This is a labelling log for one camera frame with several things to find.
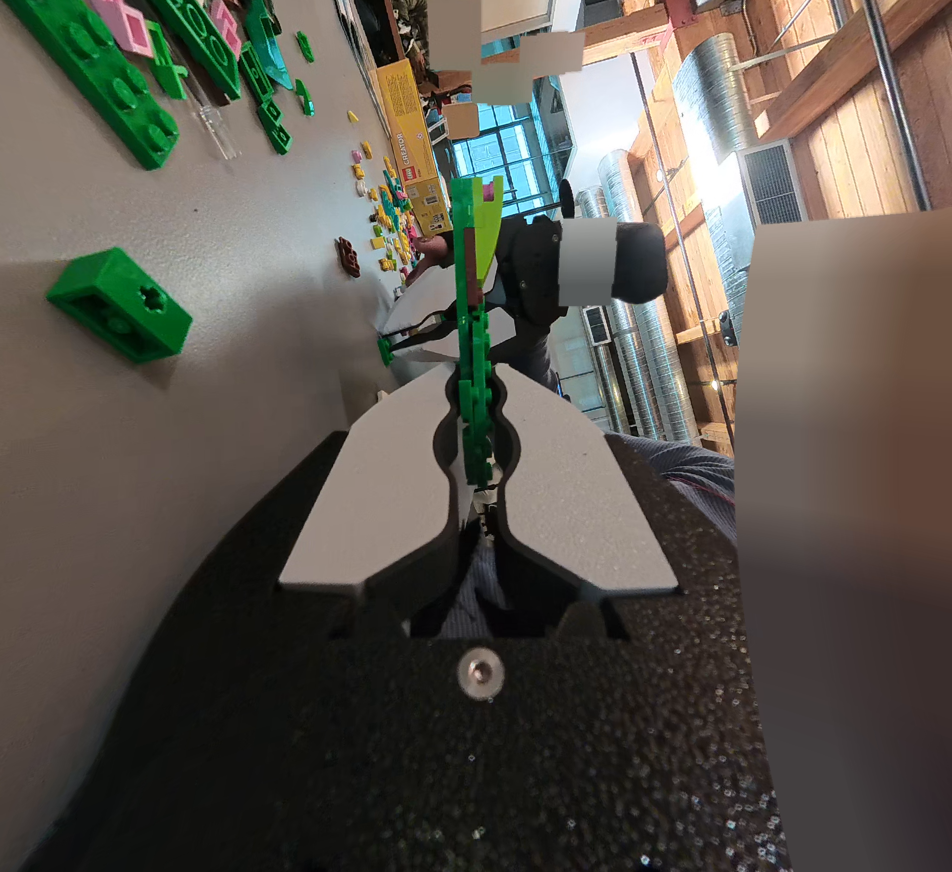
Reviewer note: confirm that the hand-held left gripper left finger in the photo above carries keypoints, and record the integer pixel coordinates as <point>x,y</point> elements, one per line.
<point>365,515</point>

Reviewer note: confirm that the small colourful lego pieces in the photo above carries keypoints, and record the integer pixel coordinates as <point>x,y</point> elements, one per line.
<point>380,210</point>

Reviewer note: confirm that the ribbed silver ventilation duct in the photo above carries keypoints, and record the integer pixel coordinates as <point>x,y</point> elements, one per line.
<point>640,351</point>

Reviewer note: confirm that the green holed lego brick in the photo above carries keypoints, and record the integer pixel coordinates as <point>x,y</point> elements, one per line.
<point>119,304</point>

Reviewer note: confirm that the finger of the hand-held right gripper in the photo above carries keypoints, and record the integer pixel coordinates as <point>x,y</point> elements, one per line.
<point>446,345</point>
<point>429,299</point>

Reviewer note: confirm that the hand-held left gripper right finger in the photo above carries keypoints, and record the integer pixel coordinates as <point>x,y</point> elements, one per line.
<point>588,515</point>

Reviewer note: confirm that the cluster of green lego parts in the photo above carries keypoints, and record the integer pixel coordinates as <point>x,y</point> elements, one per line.
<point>89,54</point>

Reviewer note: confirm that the large silver ventilation duct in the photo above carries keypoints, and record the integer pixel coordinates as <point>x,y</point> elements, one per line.
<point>707,84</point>

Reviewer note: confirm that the brown lego brick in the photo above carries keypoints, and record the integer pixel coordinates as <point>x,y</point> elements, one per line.
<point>347,258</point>

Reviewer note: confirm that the yellow lego box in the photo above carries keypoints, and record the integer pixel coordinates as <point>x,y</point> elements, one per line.
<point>409,143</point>

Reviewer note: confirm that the clear lego piece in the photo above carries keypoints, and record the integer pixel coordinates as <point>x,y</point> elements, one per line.
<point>213,136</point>

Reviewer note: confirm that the grey metal ceiling pipe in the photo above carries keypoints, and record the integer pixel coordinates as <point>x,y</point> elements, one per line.
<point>888,69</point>

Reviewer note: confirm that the small green lego piece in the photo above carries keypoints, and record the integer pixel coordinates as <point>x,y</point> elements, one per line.
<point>387,348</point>

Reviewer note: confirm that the green lego plate assembly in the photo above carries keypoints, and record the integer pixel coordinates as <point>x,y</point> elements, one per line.
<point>476,366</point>

